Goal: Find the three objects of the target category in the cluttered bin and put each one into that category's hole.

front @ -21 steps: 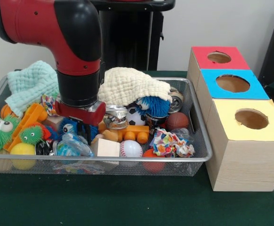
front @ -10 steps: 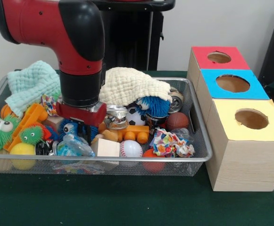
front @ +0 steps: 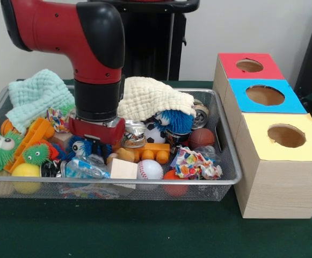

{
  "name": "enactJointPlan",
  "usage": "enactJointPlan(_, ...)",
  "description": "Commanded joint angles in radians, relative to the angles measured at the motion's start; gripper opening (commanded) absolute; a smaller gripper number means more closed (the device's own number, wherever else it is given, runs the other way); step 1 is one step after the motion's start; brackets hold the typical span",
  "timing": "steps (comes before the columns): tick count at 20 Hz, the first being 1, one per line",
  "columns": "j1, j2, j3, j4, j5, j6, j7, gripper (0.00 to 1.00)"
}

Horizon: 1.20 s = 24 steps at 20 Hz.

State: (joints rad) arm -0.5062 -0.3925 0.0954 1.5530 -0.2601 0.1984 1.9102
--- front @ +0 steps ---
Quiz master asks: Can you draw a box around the crumpled colourful paper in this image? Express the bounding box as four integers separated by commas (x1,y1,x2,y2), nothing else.
46,107,70,134
170,146,223,181

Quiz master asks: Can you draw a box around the wooden box with three holes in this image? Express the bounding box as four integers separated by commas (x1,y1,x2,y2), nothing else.
212,52,312,220

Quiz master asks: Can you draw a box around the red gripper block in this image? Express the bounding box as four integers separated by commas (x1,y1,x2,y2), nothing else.
68,114,126,157

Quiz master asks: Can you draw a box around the white baseball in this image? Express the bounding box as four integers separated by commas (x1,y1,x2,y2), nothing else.
136,159,164,180

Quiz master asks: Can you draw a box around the mint green cloth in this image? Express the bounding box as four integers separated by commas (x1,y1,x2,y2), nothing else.
5,69,76,135

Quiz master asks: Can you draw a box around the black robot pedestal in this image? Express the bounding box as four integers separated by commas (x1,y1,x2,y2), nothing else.
118,0,201,81

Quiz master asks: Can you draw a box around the cream waffle cloth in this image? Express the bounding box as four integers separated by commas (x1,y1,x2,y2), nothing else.
117,76,197,127

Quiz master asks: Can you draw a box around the shallow mesh bin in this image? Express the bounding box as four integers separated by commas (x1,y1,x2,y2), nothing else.
0,83,243,202

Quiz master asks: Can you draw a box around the plain wooden cube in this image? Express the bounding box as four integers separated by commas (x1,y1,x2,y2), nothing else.
110,157,139,180

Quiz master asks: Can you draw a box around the clear blue plastic bag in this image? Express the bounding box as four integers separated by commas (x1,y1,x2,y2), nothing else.
64,154,111,180

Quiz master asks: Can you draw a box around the small orange basketball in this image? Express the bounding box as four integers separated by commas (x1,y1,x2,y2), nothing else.
0,119,20,135

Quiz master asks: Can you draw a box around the yellow ball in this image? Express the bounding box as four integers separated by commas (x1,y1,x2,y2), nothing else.
11,163,41,194

